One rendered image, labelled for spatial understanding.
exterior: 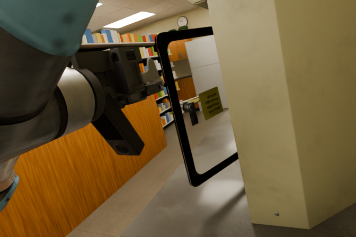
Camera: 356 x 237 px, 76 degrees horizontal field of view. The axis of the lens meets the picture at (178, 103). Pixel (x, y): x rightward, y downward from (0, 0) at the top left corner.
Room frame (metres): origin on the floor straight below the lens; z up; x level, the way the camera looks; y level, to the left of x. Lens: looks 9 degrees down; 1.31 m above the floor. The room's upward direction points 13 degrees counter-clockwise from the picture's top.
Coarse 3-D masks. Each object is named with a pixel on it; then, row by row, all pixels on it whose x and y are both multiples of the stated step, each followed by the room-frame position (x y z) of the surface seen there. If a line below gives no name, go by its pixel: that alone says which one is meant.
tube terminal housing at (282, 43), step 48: (240, 0) 0.41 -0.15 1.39; (288, 0) 0.40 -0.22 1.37; (336, 0) 0.43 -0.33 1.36; (240, 48) 0.42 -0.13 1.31; (288, 48) 0.39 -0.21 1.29; (336, 48) 0.43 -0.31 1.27; (240, 96) 0.43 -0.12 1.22; (288, 96) 0.39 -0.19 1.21; (336, 96) 0.42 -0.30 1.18; (240, 144) 0.43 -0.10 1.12; (288, 144) 0.39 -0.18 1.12; (336, 144) 0.42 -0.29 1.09; (288, 192) 0.40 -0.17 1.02; (336, 192) 0.41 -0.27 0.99
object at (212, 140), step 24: (168, 48) 0.56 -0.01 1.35; (192, 48) 0.60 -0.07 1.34; (216, 48) 0.65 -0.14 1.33; (192, 72) 0.59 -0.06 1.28; (216, 72) 0.64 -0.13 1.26; (168, 96) 0.54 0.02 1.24; (192, 96) 0.58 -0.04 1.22; (216, 96) 0.63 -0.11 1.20; (216, 120) 0.62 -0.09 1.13; (192, 144) 0.56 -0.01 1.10; (216, 144) 0.60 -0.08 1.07
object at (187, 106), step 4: (188, 104) 0.55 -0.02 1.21; (192, 104) 0.55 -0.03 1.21; (184, 108) 0.56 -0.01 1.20; (188, 108) 0.55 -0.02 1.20; (192, 108) 0.55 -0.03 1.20; (192, 112) 0.55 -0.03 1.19; (192, 116) 0.55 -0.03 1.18; (196, 116) 0.56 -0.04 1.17; (192, 120) 0.55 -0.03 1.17; (196, 120) 0.55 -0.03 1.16; (192, 124) 0.55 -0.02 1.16
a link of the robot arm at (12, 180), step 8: (8, 160) 0.54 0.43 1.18; (16, 160) 0.57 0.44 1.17; (0, 168) 0.54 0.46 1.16; (8, 168) 0.56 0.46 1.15; (0, 176) 0.56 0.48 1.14; (8, 176) 0.59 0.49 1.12; (16, 176) 0.65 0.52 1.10; (0, 184) 0.57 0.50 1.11; (8, 184) 0.59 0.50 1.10; (16, 184) 0.62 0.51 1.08; (0, 192) 0.57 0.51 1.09; (8, 192) 0.60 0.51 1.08; (0, 200) 0.58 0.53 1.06; (8, 200) 0.60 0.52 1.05; (0, 208) 0.58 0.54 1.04
